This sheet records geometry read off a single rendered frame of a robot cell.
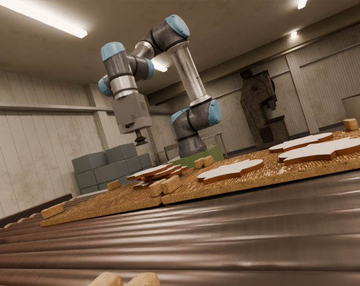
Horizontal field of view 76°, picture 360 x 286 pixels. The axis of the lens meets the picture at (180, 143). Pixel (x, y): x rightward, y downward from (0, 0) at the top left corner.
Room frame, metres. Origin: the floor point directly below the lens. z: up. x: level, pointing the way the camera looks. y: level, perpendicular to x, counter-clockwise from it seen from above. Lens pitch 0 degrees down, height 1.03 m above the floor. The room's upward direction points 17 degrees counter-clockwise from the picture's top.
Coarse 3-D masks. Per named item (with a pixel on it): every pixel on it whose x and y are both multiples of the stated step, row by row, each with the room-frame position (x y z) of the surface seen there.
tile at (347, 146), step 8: (312, 144) 0.47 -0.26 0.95; (320, 144) 0.45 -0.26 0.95; (328, 144) 0.42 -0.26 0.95; (336, 144) 0.40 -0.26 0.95; (344, 144) 0.38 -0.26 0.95; (352, 144) 0.37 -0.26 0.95; (288, 152) 0.47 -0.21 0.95; (296, 152) 0.44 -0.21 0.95; (304, 152) 0.42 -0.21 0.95; (312, 152) 0.40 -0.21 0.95; (320, 152) 0.38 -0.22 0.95; (328, 152) 0.36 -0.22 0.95; (336, 152) 0.37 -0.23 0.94; (344, 152) 0.36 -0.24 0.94; (352, 152) 0.36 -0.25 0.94; (280, 160) 0.45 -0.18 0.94; (288, 160) 0.40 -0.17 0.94; (296, 160) 0.40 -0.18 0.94; (304, 160) 0.39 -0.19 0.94; (312, 160) 0.38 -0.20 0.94; (320, 160) 0.37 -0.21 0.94; (328, 160) 0.36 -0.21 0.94
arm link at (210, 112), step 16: (176, 16) 1.01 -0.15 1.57; (160, 32) 1.03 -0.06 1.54; (176, 32) 1.01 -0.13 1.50; (160, 48) 1.08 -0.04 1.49; (176, 48) 1.03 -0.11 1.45; (176, 64) 1.07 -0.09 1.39; (192, 64) 1.06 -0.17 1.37; (192, 80) 1.06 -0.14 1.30; (192, 96) 1.08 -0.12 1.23; (208, 96) 1.09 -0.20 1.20; (192, 112) 1.11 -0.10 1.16; (208, 112) 1.06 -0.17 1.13
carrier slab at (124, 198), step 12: (192, 168) 0.80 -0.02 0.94; (108, 192) 0.85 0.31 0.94; (120, 192) 0.74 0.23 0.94; (132, 192) 0.66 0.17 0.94; (144, 192) 0.59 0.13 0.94; (84, 204) 0.73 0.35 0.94; (96, 204) 0.65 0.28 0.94; (108, 204) 0.58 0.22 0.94; (120, 204) 0.53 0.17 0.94; (132, 204) 0.50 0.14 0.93; (144, 204) 0.49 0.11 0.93; (156, 204) 0.48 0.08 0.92; (60, 216) 0.63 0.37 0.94; (72, 216) 0.59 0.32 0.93; (84, 216) 0.57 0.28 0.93; (96, 216) 0.55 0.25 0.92
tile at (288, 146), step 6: (300, 138) 0.62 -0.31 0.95; (306, 138) 0.58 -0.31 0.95; (312, 138) 0.55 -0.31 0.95; (318, 138) 0.53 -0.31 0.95; (324, 138) 0.53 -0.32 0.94; (330, 138) 0.53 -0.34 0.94; (282, 144) 0.61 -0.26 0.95; (288, 144) 0.58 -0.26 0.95; (294, 144) 0.55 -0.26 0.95; (300, 144) 0.53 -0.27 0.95; (306, 144) 0.53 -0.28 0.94; (270, 150) 0.59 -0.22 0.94; (276, 150) 0.57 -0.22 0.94; (282, 150) 0.56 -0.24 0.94; (288, 150) 0.54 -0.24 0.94
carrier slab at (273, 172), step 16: (224, 160) 0.75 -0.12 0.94; (240, 160) 0.64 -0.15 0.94; (272, 160) 0.50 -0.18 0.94; (336, 160) 0.34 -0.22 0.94; (352, 160) 0.33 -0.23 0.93; (192, 176) 0.61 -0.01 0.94; (256, 176) 0.40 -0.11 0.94; (272, 176) 0.38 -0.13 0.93; (288, 176) 0.36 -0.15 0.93; (304, 176) 0.36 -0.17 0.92; (176, 192) 0.47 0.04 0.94; (192, 192) 0.44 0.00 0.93; (208, 192) 0.43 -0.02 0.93; (224, 192) 0.41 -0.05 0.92
